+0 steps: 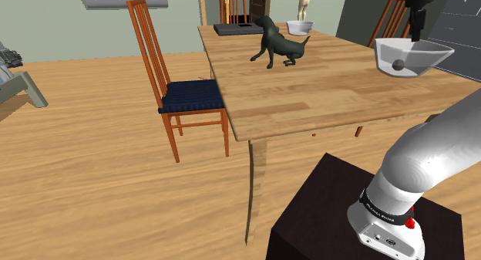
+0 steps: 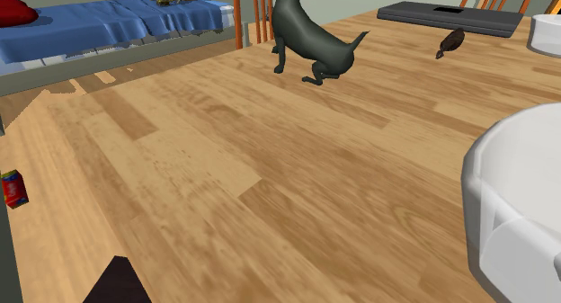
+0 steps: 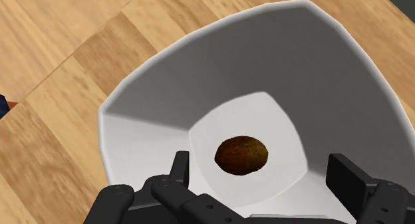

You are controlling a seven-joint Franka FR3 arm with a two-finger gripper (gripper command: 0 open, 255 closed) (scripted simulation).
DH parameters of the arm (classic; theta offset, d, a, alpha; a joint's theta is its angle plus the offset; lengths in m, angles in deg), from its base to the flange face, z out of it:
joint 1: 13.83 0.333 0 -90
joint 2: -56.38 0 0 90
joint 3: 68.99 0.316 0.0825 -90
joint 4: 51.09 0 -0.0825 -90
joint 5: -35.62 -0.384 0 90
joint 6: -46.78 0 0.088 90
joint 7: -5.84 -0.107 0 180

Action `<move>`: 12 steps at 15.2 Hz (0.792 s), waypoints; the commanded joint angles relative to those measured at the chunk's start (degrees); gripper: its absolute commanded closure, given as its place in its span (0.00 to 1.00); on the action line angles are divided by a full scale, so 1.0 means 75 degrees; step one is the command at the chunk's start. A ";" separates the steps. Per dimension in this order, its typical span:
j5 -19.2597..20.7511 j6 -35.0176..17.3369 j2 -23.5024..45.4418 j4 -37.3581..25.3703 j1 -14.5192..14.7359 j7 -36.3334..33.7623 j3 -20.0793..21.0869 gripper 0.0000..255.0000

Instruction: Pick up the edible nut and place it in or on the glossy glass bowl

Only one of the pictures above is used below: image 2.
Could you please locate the dark grey dog figure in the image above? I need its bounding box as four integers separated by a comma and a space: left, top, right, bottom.
271, 0, 370, 86

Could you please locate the dark grey flat box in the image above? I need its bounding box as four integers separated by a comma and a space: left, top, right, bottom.
376, 1, 525, 39

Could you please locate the bed with blue sheet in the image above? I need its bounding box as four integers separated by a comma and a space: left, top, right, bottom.
0, 0, 251, 98

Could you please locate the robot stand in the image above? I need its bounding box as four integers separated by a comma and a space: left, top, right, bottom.
82, 255, 153, 303

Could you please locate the red box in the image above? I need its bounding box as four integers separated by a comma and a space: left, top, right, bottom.
0, 169, 30, 209

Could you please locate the white bowl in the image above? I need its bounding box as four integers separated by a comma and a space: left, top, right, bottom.
526, 13, 561, 58

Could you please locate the red pillow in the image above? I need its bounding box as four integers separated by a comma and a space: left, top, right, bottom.
0, 0, 40, 29

